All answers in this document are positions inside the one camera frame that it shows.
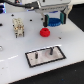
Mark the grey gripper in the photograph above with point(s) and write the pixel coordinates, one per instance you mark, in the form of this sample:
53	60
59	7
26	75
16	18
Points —
50	8

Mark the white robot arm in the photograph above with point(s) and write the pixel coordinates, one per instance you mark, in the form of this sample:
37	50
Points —
38	3

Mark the metal base plate black border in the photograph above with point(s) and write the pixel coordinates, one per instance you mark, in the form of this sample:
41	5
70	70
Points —
44	56

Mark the blue gear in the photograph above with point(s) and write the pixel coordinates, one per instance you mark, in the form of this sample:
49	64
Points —
53	22

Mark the red gear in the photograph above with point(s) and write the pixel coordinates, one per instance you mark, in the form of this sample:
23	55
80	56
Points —
44	32

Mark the beige connector block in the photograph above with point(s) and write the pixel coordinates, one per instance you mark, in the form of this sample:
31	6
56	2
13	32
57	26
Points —
18	26

